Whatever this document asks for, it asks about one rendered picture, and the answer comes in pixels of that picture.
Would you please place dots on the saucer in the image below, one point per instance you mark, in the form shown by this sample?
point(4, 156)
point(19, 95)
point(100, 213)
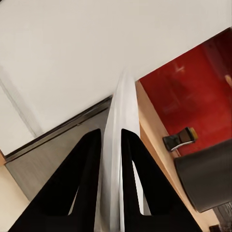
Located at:
point(123, 115)

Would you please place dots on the dishwasher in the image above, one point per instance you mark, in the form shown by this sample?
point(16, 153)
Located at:
point(33, 169)

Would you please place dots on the cabinet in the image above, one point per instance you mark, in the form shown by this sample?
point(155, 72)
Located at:
point(74, 121)

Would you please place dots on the electric kettle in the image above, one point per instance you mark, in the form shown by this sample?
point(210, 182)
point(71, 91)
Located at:
point(225, 227)

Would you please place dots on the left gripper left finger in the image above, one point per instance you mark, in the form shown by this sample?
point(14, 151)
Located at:
point(76, 179)

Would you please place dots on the bottle of coffee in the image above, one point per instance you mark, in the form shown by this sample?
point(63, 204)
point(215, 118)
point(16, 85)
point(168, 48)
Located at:
point(184, 137)

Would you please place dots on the countertop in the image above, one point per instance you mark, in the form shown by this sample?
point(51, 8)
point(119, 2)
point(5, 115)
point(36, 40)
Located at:
point(152, 132)

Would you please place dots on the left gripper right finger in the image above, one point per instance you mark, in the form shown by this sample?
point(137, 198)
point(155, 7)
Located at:
point(168, 212)

